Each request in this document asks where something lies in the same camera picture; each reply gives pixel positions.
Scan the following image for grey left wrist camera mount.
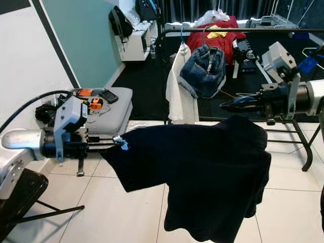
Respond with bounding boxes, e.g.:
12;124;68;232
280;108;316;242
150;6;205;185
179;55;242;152
53;95;89;164

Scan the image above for dark blue denim shorts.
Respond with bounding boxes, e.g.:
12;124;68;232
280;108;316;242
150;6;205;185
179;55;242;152
180;45;227;100

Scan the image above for black folding chair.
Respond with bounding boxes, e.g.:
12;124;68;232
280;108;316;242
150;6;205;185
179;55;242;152
0;169;87;242

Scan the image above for clear crumpled plastic bag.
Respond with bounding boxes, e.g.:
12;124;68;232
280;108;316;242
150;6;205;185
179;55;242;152
195;9;232;27

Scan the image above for dark navy shirt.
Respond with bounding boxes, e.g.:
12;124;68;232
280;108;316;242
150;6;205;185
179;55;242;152
100;115;274;243

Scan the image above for black pouch with straps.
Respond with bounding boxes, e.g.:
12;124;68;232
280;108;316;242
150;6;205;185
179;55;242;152
35;94;64;125

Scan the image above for dark pleated curtain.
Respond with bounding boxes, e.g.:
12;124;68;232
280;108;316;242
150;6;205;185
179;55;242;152
157;0;324;26

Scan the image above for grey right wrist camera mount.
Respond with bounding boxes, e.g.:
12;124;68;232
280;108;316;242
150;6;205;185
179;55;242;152
261;42;302;121

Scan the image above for white shelf unit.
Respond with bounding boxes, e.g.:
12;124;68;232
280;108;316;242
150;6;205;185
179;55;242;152
116;20;164;62

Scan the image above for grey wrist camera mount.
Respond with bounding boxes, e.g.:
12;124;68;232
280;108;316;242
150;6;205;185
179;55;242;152
53;95;89;164
261;42;302;121

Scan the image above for white T-shirt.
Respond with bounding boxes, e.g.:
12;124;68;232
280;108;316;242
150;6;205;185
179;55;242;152
166;40;199;126

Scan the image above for blue plastic hanger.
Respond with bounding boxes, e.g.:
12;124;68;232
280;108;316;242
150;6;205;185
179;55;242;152
179;25;188;46

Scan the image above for red cloth with yellow star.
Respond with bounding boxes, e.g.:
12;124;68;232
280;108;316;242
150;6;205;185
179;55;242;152
185;16;247;59

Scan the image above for black remote control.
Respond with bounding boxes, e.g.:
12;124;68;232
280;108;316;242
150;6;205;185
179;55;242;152
98;89;120;104

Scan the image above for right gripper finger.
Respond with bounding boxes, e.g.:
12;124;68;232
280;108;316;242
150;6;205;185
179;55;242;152
220;95;264;106
222;104;264;113

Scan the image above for black bag with blue trim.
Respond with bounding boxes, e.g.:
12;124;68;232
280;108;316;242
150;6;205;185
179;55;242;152
135;0;160;22

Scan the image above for tangled wire hangers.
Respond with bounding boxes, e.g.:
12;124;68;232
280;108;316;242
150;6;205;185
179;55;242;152
233;90;259;99

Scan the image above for black backpack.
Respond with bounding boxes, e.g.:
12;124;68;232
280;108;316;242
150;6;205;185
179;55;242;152
109;6;135;39

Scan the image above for black electronic devices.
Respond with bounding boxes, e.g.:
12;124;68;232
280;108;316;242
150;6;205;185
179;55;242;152
232;38;259;74

